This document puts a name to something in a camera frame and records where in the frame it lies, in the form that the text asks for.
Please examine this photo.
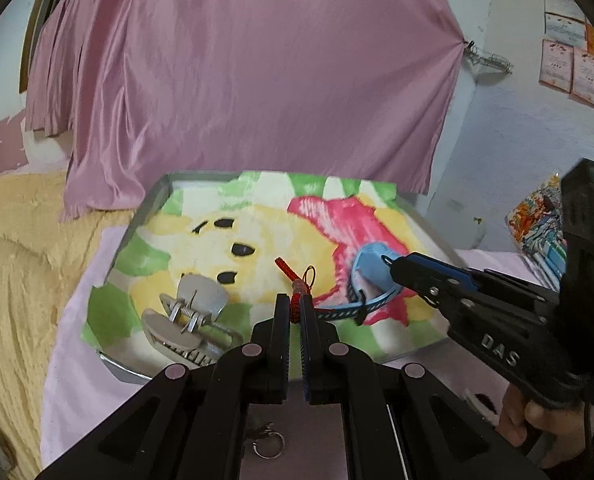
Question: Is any cluster of wall certificates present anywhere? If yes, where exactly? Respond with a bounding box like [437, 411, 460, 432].
[537, 0, 594, 112]

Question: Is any silver hair claw clip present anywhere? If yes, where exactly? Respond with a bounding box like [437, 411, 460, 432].
[142, 274, 244, 366]

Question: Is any wooden window frame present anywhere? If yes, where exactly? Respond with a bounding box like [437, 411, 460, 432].
[19, 0, 64, 92]

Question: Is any colourful printed cloth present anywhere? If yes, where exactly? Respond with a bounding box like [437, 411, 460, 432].
[79, 170, 450, 362]

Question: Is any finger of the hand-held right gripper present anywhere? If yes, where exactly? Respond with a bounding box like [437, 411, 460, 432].
[389, 256, 460, 311]
[407, 253, 484, 292]

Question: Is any stack of books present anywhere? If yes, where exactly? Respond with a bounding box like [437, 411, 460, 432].
[507, 172, 570, 282]

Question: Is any wire wall rack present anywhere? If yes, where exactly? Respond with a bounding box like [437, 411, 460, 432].
[462, 40, 514, 74]

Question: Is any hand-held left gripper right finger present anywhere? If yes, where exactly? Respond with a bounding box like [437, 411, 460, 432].
[301, 294, 548, 480]

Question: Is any large pink curtain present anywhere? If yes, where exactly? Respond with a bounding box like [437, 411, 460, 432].
[59, 0, 465, 222]

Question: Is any yellow fuzzy blanket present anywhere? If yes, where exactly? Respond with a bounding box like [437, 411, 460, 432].
[0, 170, 138, 471]

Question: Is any red braided cord bracelet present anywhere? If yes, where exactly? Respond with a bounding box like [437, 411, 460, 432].
[275, 257, 318, 323]

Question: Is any cartoon printed board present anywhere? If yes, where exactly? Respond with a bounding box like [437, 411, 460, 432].
[507, 174, 562, 253]

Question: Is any metal key ring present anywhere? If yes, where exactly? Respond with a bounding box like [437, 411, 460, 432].
[249, 422, 284, 460]

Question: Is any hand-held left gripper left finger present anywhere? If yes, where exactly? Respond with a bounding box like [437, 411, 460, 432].
[37, 294, 292, 480]

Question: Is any tied pink window curtain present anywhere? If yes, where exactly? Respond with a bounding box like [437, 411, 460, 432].
[24, 0, 108, 137]

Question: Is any person's right hand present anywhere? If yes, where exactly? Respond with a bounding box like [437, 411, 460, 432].
[496, 384, 594, 469]

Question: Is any grey shallow cardboard box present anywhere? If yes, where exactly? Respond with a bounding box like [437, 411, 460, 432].
[79, 170, 470, 386]

